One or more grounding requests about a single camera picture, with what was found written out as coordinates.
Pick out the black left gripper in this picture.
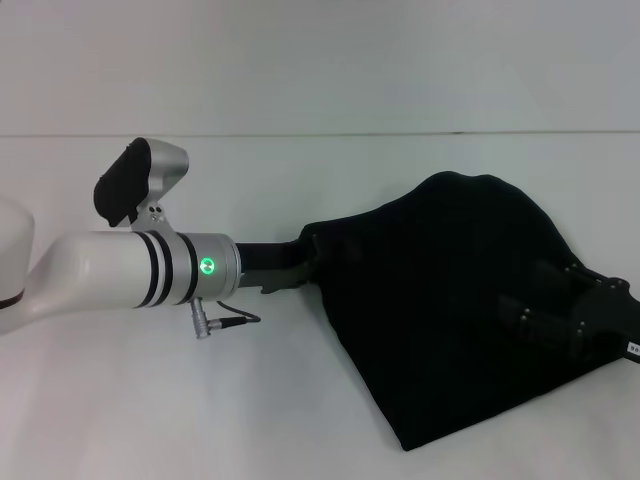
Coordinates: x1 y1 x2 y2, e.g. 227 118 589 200
233 237 322 297

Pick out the left arm connector cable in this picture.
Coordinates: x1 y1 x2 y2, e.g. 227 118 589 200
188 294 265 343

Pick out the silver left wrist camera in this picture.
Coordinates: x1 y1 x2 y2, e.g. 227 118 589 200
92 137 191 235

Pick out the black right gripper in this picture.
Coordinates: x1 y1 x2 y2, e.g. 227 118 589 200
496 258 640 362

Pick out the black shirt with FREE print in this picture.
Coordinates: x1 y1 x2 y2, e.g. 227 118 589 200
298 171 640 440

